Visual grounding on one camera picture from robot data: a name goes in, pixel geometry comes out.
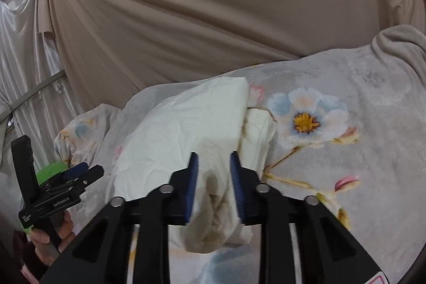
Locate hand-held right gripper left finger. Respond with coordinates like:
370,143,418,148
40,152,199,284

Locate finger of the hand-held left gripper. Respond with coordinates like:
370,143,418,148
63,162,90,181
80,166,105,187

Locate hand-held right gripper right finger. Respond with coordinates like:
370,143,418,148
230,151,388,284

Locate white quilted jacket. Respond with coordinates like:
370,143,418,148
106,76,278,254

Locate person's left hand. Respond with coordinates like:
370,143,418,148
29,210,78,268

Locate floral fleece blanket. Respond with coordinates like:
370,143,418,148
55,25,426,284

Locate white satin curtain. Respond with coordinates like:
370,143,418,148
0,0,84,168

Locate beige curtain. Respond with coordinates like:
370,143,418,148
36,0,426,115

